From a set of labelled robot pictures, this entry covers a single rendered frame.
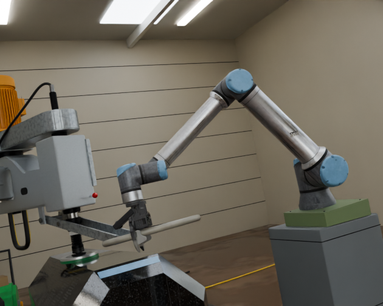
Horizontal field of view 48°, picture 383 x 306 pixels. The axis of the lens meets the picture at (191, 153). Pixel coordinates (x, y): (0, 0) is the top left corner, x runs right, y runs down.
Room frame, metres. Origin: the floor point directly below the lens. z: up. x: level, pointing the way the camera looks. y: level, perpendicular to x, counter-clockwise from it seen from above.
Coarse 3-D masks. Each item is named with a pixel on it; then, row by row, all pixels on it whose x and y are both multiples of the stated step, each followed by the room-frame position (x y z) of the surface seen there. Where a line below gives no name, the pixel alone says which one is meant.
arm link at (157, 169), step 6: (150, 162) 1.93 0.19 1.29; (156, 162) 1.92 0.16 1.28; (162, 162) 1.92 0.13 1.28; (144, 168) 1.89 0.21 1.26; (150, 168) 1.89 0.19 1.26; (156, 168) 1.90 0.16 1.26; (162, 168) 1.90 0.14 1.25; (144, 174) 1.88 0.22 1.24; (150, 174) 1.89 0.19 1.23; (156, 174) 1.90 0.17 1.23; (162, 174) 1.91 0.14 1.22; (144, 180) 1.89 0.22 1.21; (150, 180) 1.90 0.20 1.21; (156, 180) 1.92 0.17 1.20
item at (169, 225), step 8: (192, 216) 2.01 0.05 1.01; (200, 216) 2.10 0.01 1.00; (168, 224) 1.90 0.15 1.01; (176, 224) 1.92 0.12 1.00; (184, 224) 1.95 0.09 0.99; (144, 232) 1.88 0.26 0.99; (152, 232) 1.88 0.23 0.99; (112, 240) 1.94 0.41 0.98; (120, 240) 1.91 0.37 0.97; (128, 240) 1.90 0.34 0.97
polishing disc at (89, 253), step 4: (88, 252) 2.58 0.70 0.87; (92, 252) 2.54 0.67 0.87; (96, 252) 2.53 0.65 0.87; (64, 256) 2.58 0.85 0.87; (68, 256) 2.55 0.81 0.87; (72, 256) 2.51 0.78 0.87; (76, 256) 2.48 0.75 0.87; (80, 256) 2.45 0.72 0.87; (84, 256) 2.46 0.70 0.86; (88, 256) 2.47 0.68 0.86; (60, 260) 2.50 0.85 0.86; (64, 260) 2.46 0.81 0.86; (68, 260) 2.45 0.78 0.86
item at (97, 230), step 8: (48, 216) 2.61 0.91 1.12; (56, 216) 2.68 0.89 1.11; (64, 216) 2.69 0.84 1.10; (48, 224) 2.61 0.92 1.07; (56, 224) 2.56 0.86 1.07; (64, 224) 2.50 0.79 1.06; (72, 224) 2.45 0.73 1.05; (88, 224) 2.54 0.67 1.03; (96, 224) 2.49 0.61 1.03; (104, 224) 2.44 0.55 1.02; (80, 232) 2.41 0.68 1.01; (88, 232) 2.36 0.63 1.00; (96, 232) 2.31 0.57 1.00; (104, 232) 2.27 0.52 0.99; (112, 232) 2.40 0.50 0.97; (120, 232) 2.36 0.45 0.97; (128, 232) 2.31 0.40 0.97; (104, 240) 2.28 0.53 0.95
